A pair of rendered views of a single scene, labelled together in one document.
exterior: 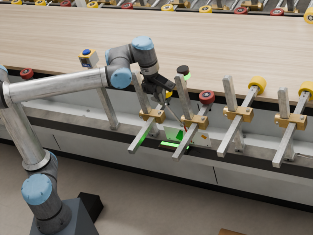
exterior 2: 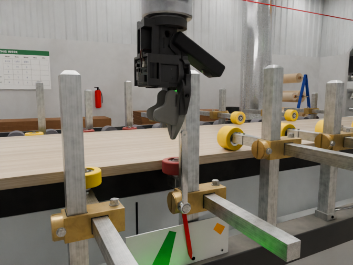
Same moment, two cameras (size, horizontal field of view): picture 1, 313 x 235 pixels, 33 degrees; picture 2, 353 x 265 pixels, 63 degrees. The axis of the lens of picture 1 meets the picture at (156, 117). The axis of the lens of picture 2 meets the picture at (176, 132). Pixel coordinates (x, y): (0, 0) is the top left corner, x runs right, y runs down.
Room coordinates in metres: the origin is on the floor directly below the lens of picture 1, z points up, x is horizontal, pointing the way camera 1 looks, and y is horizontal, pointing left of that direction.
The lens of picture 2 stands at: (1.77, 0.44, 1.09)
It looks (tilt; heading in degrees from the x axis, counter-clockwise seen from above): 8 degrees down; 295
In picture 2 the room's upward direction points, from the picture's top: straight up
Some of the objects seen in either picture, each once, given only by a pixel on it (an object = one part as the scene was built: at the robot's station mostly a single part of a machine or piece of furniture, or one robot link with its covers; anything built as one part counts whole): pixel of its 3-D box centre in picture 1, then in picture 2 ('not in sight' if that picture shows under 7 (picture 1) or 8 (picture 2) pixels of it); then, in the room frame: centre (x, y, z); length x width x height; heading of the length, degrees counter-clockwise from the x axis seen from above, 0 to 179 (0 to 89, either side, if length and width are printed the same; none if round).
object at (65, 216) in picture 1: (51, 213); not in sight; (1.88, 0.66, 0.65); 0.19 x 0.19 x 0.10
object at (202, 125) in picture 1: (194, 120); (196, 197); (2.00, -0.18, 0.85); 0.14 x 0.06 x 0.05; 51
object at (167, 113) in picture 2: (156, 99); (168, 115); (2.00, -0.03, 1.05); 0.06 x 0.03 x 0.09; 51
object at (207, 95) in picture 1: (208, 102); (176, 177); (2.10, -0.28, 0.85); 0.08 x 0.08 x 0.11
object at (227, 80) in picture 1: (234, 116); (269, 156); (1.85, -0.35, 0.92); 0.04 x 0.04 x 0.48; 51
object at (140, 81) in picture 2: (152, 80); (163, 55); (2.01, -0.03, 1.16); 0.09 x 0.08 x 0.12; 51
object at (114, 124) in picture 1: (103, 96); not in sight; (2.33, 0.24, 0.93); 0.05 x 0.05 x 0.45; 51
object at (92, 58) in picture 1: (89, 58); not in sight; (2.33, 0.24, 1.18); 0.07 x 0.07 x 0.08; 51
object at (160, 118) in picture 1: (152, 115); (88, 221); (2.15, 0.02, 0.84); 0.14 x 0.06 x 0.05; 51
